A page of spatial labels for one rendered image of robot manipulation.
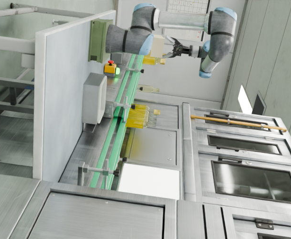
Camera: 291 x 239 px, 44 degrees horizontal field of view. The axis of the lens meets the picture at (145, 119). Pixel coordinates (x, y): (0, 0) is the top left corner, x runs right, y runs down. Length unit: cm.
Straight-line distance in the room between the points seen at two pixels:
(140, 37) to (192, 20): 28
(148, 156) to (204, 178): 35
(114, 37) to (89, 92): 31
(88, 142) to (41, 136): 61
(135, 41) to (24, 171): 90
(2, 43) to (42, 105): 24
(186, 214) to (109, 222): 26
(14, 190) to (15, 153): 88
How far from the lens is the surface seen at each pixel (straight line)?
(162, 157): 215
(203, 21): 188
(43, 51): 121
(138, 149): 219
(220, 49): 183
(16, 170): 205
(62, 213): 124
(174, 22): 190
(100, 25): 185
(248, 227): 132
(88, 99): 186
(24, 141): 229
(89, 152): 179
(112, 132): 200
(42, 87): 124
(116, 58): 268
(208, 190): 204
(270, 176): 232
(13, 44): 128
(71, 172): 166
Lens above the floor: 111
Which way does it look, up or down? 1 degrees down
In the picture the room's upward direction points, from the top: 98 degrees clockwise
